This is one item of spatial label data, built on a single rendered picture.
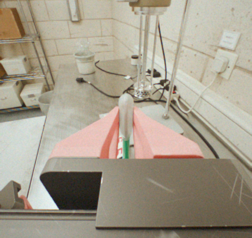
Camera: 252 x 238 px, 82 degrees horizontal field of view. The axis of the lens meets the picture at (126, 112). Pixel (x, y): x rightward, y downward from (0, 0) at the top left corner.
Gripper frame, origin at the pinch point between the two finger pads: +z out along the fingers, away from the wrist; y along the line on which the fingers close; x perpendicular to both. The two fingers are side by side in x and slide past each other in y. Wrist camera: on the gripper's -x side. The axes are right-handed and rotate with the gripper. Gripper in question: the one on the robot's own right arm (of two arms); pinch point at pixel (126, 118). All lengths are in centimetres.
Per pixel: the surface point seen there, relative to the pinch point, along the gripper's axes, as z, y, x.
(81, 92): 62, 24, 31
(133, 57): 106, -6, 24
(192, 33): 63, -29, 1
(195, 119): 38, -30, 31
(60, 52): 217, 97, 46
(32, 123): 37, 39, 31
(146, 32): 34.9, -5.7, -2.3
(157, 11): 30.8, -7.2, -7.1
